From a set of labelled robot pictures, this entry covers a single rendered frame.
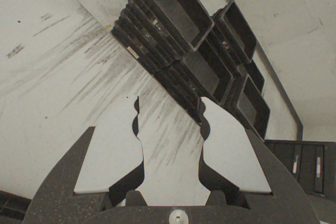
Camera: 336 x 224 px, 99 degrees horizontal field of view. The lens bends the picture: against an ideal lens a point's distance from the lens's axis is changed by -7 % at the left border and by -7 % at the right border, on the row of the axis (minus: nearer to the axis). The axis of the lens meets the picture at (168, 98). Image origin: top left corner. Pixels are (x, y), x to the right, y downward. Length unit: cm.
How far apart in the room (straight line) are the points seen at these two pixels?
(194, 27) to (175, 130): 72
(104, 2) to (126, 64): 104
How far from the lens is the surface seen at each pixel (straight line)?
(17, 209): 39
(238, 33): 149
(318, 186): 158
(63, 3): 49
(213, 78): 122
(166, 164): 49
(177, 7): 104
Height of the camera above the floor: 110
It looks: 54 degrees down
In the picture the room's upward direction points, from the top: 75 degrees clockwise
